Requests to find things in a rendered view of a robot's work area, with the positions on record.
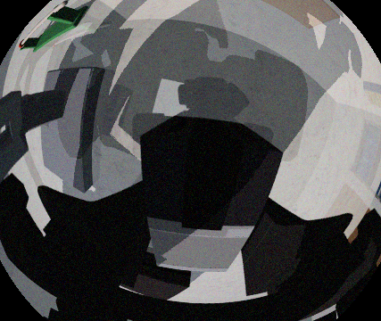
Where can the white rod with red cap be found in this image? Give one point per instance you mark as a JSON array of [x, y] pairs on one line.
[[23, 41]]

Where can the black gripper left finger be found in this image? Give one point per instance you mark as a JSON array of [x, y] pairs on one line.
[[116, 225]]

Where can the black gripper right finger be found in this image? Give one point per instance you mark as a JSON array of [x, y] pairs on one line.
[[279, 239]]

